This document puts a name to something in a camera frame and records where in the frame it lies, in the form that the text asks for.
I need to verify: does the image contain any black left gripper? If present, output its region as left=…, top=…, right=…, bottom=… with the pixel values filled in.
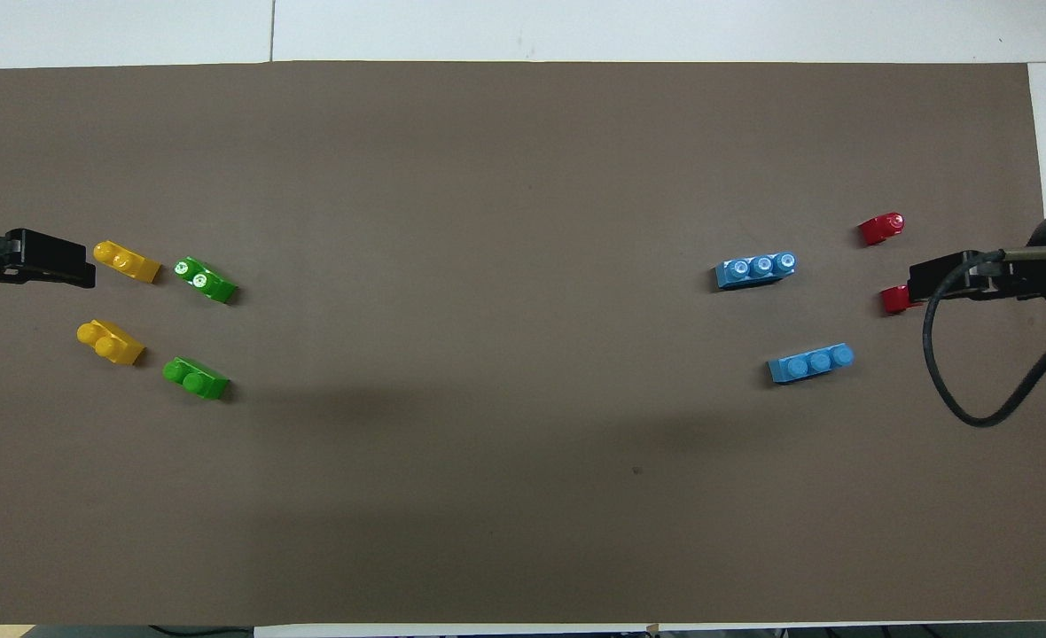
left=0, top=222, right=97, bottom=296

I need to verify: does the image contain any green two-stud toy block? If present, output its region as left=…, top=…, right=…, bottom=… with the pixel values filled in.
left=174, top=256, right=238, bottom=304
left=162, top=356, right=230, bottom=401

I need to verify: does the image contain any blue three-stud toy block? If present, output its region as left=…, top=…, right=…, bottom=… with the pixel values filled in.
left=714, top=253, right=797, bottom=291
left=768, top=344, right=855, bottom=385

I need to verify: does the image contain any yellow two-stud toy block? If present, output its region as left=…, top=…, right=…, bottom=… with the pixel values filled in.
left=77, top=320, right=146, bottom=366
left=93, top=240, right=162, bottom=284

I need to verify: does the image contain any brown table mat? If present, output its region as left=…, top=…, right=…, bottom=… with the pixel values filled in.
left=0, top=60, right=1046, bottom=626

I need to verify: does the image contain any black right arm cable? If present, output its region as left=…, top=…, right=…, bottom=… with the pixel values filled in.
left=922, top=253, right=1046, bottom=428

